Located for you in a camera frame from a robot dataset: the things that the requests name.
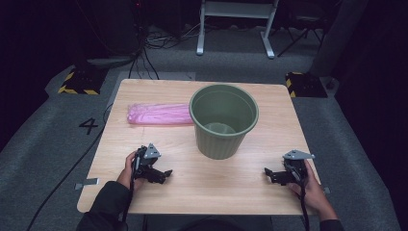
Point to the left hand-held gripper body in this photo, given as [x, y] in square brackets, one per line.
[147, 163]

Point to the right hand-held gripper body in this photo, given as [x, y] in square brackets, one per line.
[295, 168]

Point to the pink plastic trash bag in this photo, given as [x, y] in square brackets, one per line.
[157, 114]

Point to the green ribbed trash bin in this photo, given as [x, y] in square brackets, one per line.
[221, 144]

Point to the person's left hand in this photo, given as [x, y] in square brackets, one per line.
[126, 174]

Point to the person's right hand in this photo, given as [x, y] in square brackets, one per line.
[312, 191]

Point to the grey tape strip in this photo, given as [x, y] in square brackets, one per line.
[87, 183]
[326, 190]

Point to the black yellow striped stand base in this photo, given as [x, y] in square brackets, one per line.
[306, 86]
[84, 82]

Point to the grey curtain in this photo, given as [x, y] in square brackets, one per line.
[340, 35]

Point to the black tripod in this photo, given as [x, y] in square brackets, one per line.
[304, 27]

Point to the white metal stand frame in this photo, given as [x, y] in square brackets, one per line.
[235, 9]

